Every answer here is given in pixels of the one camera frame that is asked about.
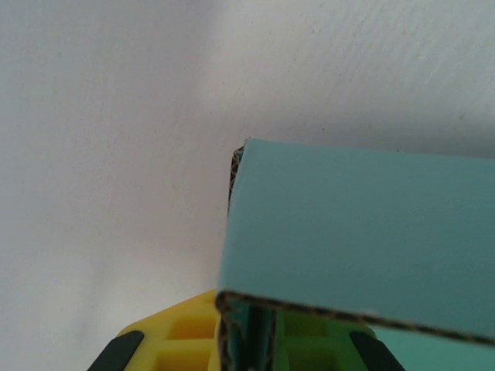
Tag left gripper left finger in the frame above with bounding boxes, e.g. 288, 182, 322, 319
90, 289, 225, 371

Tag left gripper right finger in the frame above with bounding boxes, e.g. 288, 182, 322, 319
275, 308, 405, 371

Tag teal cardboard box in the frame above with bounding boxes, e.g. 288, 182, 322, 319
215, 138, 495, 371

